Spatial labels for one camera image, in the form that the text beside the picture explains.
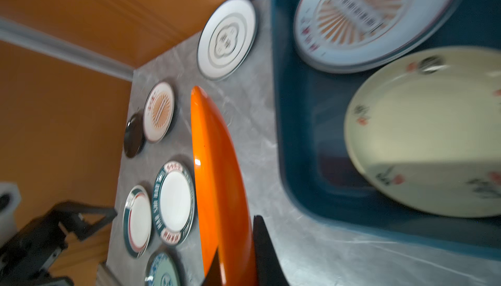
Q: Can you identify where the orange plate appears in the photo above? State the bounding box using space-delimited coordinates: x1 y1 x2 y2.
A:
190 86 258 285

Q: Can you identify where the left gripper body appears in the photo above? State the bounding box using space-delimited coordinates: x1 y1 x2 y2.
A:
1 218 74 285

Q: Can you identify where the green red rimmed plate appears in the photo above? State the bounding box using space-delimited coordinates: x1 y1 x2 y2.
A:
122 185 152 259

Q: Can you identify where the teal floral pattern plate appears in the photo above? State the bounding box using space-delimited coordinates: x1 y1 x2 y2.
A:
144 252 181 286

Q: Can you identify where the cream yellow plate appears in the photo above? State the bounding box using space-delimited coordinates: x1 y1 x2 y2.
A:
344 47 500 218

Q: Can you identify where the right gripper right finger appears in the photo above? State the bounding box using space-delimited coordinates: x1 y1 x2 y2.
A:
253 216 289 286

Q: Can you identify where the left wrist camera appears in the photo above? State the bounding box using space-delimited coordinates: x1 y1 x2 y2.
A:
0 182 22 246

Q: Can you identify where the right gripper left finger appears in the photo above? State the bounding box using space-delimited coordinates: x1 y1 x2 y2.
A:
202 249 223 286

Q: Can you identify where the black plate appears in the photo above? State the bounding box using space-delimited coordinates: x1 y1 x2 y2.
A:
123 112 146 158

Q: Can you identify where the white clover pattern plate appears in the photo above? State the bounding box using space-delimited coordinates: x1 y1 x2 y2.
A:
196 0 258 81

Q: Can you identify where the sunburst pattern plate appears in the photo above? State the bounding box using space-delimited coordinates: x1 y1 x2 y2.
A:
293 0 462 73
143 81 175 143

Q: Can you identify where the teal plastic bin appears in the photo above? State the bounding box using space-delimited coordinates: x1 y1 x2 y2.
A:
271 0 500 260

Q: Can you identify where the hao shi wei plate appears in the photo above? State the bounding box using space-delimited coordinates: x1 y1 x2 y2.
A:
151 161 196 246

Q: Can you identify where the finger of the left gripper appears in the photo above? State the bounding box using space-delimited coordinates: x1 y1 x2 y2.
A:
53 201 117 241

